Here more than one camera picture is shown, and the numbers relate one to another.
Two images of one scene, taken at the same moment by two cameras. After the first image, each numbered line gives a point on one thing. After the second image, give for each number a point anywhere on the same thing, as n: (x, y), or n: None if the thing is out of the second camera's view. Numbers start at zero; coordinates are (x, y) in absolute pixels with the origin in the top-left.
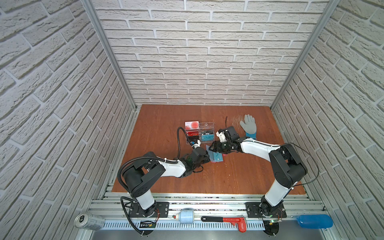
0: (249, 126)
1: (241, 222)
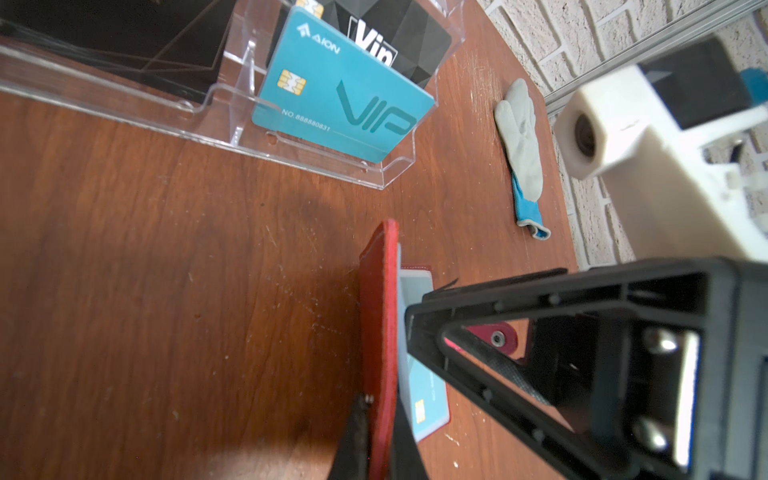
0: (518, 124)
1: None
